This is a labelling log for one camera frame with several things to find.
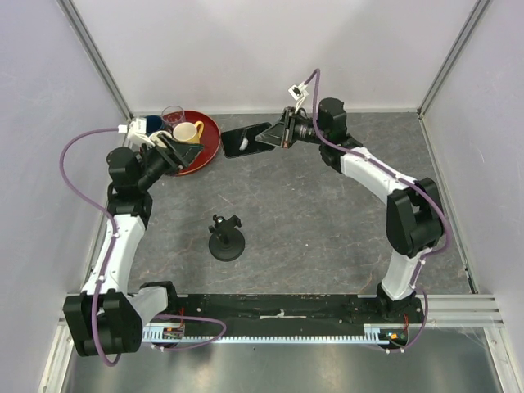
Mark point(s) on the slotted cable duct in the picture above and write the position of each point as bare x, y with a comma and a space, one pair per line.
163, 334

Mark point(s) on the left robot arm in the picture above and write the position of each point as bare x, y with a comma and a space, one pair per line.
104, 319

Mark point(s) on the black phone stand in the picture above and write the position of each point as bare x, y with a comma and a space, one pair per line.
226, 242

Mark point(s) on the yellow mug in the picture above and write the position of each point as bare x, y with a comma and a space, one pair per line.
188, 132

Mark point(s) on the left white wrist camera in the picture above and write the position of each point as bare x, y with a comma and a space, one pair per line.
135, 133

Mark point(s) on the clear drinking glass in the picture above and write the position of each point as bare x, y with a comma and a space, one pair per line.
173, 115

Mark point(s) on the black smartphone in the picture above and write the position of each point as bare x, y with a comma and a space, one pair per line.
241, 142

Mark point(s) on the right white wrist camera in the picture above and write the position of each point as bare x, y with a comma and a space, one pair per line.
299, 93

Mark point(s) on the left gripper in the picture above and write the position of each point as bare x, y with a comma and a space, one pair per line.
179, 155

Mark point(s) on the red round tray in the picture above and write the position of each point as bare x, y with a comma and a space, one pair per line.
210, 139

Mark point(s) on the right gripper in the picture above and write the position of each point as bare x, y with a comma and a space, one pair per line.
276, 134

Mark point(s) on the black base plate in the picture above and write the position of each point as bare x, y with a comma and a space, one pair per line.
296, 315

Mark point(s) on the dark green mug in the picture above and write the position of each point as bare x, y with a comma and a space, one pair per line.
155, 137

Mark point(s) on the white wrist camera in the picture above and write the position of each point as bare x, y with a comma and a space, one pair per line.
135, 133
299, 93

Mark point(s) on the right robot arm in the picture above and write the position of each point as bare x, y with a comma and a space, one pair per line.
414, 218

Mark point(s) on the blue mug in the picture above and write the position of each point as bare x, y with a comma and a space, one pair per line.
154, 123

